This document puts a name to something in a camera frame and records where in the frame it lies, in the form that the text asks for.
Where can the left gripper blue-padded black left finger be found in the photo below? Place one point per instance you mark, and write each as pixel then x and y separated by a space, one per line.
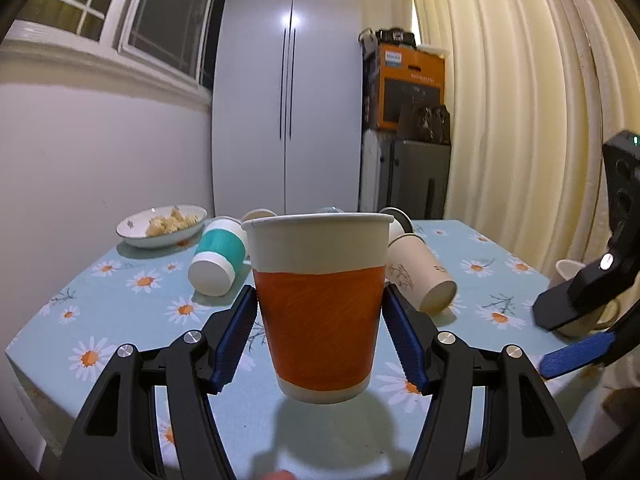
pixel 115 435

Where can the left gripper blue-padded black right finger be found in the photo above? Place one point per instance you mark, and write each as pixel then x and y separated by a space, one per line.
pixel 524 433

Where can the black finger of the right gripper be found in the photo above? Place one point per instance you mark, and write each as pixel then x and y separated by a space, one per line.
pixel 577 304

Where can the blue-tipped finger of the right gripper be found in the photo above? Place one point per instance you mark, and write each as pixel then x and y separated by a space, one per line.
pixel 591 350

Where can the orange sleeved paper cup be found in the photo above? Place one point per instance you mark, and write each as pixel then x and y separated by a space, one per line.
pixel 319 281

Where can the beige printed paper cup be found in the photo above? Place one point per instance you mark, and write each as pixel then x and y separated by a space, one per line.
pixel 420 277

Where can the black banded white cup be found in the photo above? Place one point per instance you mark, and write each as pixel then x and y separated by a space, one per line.
pixel 401 224

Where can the teal sleeved paper cup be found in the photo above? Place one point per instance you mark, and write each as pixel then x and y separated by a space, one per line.
pixel 219 257

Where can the clear glass cup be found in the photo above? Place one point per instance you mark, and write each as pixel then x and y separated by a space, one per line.
pixel 330 210

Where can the pink sleeved paper cup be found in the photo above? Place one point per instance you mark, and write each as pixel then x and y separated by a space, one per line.
pixel 258 213

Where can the cream curtain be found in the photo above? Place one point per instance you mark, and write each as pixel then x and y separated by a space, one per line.
pixel 534 88

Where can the dark grey suitcase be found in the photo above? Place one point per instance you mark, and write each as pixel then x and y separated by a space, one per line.
pixel 414 178

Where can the brown handbag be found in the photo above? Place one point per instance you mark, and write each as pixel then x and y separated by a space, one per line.
pixel 424 124

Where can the white bowl with snacks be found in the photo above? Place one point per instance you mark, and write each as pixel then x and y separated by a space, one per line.
pixel 162 226

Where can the orange black cardboard box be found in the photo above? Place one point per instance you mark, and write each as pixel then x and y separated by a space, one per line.
pixel 398 75

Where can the black bag on box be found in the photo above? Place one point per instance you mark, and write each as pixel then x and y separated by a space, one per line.
pixel 370 40

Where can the white double door refrigerator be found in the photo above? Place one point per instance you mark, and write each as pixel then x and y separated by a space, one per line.
pixel 287 106

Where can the white framed window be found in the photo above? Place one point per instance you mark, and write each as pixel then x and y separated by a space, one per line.
pixel 172 42

